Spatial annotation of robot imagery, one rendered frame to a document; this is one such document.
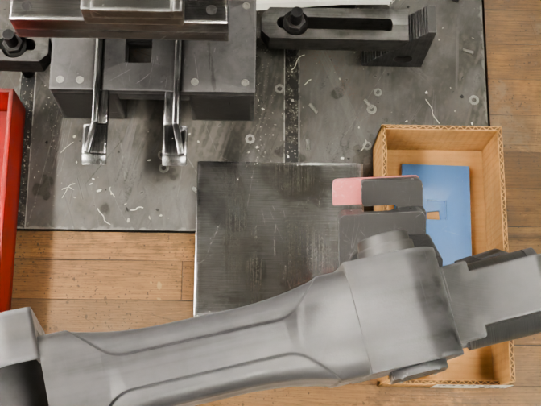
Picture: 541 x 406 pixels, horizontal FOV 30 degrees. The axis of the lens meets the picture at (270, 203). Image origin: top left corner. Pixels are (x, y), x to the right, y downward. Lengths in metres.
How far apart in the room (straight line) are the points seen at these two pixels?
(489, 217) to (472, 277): 0.39
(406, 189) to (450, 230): 0.28
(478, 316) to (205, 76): 0.45
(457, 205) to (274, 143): 0.20
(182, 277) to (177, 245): 0.03
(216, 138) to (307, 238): 0.15
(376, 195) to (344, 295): 0.20
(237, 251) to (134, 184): 0.13
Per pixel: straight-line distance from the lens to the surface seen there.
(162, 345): 0.57
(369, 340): 0.58
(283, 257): 1.01
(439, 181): 1.06
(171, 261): 1.03
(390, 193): 0.77
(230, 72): 1.00
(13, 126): 1.04
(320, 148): 1.06
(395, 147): 1.06
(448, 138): 1.04
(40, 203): 1.06
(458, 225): 1.05
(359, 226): 0.76
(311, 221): 1.02
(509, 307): 0.66
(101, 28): 0.87
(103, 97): 1.00
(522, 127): 1.11
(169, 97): 0.99
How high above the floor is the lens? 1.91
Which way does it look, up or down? 75 degrees down
